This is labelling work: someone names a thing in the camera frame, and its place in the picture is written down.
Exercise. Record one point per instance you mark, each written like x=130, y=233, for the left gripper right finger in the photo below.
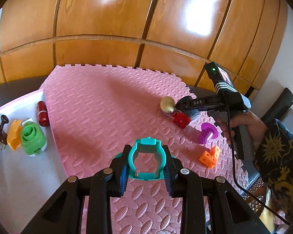
x=172, y=176

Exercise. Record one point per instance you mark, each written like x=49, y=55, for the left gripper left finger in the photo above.
x=122, y=171

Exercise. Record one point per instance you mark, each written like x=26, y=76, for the teal plastic holder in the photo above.
x=146, y=160

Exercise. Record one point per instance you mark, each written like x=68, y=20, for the magenta plastic spool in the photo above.
x=208, y=132

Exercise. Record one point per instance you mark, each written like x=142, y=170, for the orange cube block cluster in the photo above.
x=210, y=158

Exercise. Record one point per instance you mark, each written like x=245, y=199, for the red plastic letter block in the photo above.
x=181, y=119

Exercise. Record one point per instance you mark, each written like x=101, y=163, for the gold oval perforated case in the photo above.
x=167, y=104

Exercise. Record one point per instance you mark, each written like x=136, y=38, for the green white plastic cap toy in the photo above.
x=33, y=139

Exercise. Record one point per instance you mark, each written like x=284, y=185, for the red lipstick tube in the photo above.
x=42, y=114

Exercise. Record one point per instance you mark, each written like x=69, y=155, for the orange plastic boat piece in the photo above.
x=14, y=134

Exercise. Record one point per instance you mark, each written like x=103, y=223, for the clear jar black lid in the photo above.
x=193, y=114

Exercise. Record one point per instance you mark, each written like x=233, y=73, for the patterned sleeve forearm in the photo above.
x=274, y=161

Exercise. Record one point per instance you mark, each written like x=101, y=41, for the person right hand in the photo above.
x=255, y=126

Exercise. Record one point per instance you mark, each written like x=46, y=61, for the pink foam puzzle mat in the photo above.
x=94, y=111

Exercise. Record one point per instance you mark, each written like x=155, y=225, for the pink rimmed white tray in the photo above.
x=26, y=182

